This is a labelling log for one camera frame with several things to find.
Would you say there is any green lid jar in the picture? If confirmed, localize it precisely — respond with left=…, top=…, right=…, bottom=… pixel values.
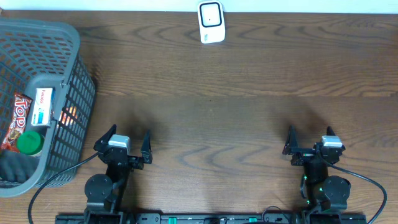
left=16, top=131, right=44, bottom=157

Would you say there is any grey plastic basket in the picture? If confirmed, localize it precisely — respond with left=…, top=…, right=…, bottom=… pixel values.
left=1, top=17, right=96, bottom=198

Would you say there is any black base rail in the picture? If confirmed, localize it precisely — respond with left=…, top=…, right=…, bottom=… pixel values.
left=55, top=212, right=368, bottom=224

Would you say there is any orange tissue pack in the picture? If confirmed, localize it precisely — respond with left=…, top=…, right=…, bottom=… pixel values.
left=59, top=106, right=78, bottom=126

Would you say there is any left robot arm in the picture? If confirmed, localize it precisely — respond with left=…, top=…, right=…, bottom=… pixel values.
left=83, top=124, right=153, bottom=224

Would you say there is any red Top candy wrapper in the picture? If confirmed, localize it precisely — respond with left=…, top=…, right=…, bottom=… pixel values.
left=1, top=94, right=32, bottom=152

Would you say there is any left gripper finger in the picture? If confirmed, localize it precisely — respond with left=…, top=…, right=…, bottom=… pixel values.
left=141, top=130, right=153, bottom=164
left=93, top=124, right=117, bottom=152

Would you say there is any dark cloth in basket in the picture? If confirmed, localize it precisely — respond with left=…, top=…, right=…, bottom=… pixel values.
left=1, top=150, right=39, bottom=183

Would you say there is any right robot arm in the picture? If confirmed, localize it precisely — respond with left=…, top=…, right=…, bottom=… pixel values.
left=282, top=126, right=351, bottom=223

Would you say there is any white Panadol box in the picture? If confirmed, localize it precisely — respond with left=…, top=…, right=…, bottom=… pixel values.
left=31, top=88, right=55, bottom=126

